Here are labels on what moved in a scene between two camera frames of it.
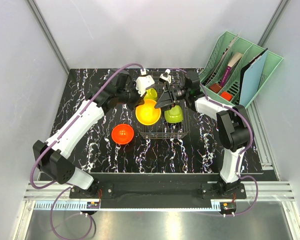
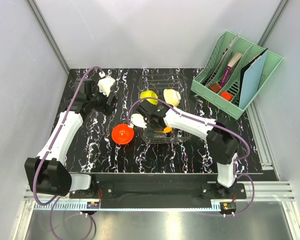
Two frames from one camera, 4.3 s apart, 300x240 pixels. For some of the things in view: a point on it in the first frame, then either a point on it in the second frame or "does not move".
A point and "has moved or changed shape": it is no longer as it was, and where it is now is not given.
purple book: [232, 62] does not move
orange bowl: [122, 134] does not move
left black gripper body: [131, 96] to [108, 108]
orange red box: [227, 95] does not move
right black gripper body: [180, 93] to [150, 126]
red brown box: [215, 87] does not move
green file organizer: [220, 77] does not move
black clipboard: [248, 66] does not move
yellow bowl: [147, 114] has moved or changed shape
